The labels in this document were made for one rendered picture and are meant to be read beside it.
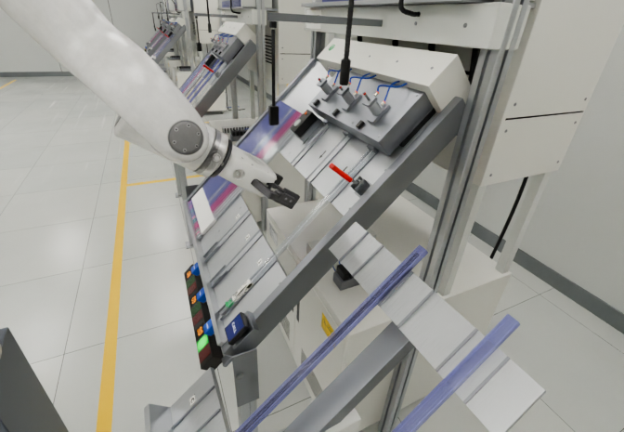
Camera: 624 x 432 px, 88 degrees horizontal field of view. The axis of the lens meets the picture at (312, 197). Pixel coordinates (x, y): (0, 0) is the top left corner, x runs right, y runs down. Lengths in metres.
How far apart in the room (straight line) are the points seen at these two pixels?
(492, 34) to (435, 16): 0.14
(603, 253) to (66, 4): 2.31
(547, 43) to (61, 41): 0.85
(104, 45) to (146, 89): 0.08
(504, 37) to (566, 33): 0.25
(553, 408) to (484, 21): 1.56
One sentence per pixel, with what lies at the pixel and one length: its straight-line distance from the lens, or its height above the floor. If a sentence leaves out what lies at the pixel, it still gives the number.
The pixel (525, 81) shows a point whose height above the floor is 1.25.
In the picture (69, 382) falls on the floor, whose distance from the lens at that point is 1.81.
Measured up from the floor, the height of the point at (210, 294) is 0.73.
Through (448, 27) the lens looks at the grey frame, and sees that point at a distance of 0.74.
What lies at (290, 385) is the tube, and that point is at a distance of 0.54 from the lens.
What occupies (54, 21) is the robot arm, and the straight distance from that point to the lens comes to 0.54.
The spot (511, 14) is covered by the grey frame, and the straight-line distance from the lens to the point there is 0.70.
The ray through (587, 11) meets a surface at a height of 1.38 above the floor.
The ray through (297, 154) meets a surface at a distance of 0.93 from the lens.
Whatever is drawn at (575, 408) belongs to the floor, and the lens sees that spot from 1.92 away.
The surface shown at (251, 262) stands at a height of 0.81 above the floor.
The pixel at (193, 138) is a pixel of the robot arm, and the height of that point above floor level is 1.19.
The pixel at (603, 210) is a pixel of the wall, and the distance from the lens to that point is 2.25.
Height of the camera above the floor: 1.34
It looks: 28 degrees down
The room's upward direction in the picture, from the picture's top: 3 degrees clockwise
